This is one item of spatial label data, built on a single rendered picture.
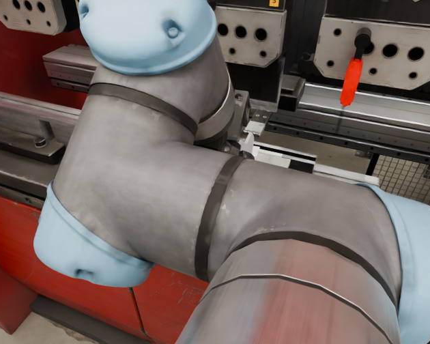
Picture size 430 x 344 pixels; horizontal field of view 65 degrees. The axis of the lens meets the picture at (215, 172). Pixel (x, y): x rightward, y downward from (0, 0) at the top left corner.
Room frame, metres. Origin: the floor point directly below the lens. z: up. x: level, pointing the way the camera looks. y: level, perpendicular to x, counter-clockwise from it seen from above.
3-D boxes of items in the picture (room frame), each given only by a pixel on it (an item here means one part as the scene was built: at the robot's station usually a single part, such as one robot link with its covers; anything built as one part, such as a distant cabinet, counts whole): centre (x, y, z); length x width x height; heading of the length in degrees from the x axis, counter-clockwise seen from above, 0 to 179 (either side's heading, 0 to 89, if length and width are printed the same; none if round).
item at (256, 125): (0.69, -0.12, 1.01); 0.26 x 0.12 x 0.05; 158
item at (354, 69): (0.42, -0.18, 1.20); 0.04 x 0.02 x 0.10; 158
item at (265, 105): (0.54, -0.06, 1.13); 0.10 x 0.02 x 0.10; 68
